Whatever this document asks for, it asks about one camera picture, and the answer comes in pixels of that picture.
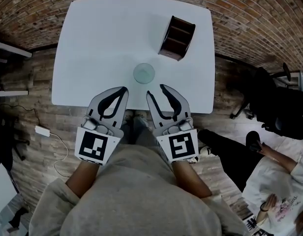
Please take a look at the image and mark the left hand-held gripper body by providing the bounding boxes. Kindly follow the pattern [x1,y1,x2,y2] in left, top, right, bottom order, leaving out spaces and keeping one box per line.
[74,115,124,166]

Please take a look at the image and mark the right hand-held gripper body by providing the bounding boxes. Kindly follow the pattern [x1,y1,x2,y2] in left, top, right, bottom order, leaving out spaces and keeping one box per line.
[155,118,200,164]

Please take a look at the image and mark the green textured glass cup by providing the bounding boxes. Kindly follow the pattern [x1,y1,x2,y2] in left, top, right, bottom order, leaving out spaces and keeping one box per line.
[133,62,156,84]

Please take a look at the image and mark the person's right forearm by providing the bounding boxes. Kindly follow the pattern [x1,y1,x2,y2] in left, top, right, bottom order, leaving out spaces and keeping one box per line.
[171,160,213,199]

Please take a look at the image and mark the person's left forearm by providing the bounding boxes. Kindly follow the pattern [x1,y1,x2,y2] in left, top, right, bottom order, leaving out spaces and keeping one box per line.
[65,160,100,199]

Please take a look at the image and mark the person's left shoe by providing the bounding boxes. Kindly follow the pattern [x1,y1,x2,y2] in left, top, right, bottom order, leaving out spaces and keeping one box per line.
[123,110,134,126]

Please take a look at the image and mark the person's shoe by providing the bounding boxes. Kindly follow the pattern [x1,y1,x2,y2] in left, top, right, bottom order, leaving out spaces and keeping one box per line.
[133,114,150,128]
[123,110,134,126]

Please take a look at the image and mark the person's right shoe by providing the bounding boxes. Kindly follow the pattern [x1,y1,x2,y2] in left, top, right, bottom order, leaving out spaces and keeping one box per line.
[133,114,150,128]

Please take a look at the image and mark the person's grey trousers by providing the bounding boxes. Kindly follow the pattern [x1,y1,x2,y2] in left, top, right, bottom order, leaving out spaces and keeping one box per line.
[121,117,158,152]

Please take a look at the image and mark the person's grey shirt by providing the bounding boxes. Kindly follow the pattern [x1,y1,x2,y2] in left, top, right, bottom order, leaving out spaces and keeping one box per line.
[28,144,250,236]

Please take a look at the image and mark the brown wooden desk organizer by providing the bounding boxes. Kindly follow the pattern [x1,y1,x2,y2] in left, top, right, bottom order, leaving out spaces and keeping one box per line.
[157,15,196,62]

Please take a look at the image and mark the black cylindrical object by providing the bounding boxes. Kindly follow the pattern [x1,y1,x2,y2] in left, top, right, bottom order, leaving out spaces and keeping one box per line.
[245,131,262,152]

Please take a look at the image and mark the black office chair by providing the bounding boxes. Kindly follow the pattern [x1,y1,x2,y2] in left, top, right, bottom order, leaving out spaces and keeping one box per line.
[0,117,30,172]
[230,62,303,140]

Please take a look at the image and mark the white desk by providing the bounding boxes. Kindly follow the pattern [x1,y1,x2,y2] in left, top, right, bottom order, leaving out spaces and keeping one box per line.
[0,151,19,221]

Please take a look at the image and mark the white side table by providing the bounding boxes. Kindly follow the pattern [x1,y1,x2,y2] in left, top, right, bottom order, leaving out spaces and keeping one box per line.
[0,40,33,98]

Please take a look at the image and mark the white cable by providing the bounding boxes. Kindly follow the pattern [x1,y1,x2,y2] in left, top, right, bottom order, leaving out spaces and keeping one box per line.
[50,131,70,178]

